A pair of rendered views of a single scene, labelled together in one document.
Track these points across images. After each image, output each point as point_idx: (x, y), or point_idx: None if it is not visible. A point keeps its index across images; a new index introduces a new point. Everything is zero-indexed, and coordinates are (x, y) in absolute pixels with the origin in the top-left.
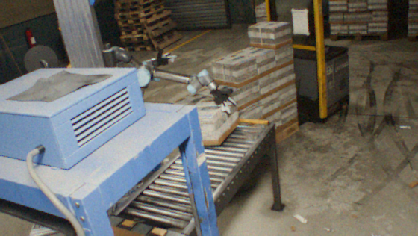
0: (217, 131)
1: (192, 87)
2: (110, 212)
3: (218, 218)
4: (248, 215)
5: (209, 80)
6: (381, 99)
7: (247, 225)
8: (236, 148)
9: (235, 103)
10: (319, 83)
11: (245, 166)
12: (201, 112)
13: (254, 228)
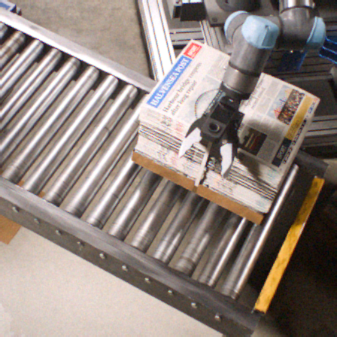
0: (147, 143)
1: (228, 24)
2: (173, 37)
3: (182, 249)
4: (180, 313)
5: (235, 56)
6: None
7: (147, 308)
8: (126, 207)
9: (277, 187)
10: None
11: (43, 226)
12: (195, 86)
13: (133, 322)
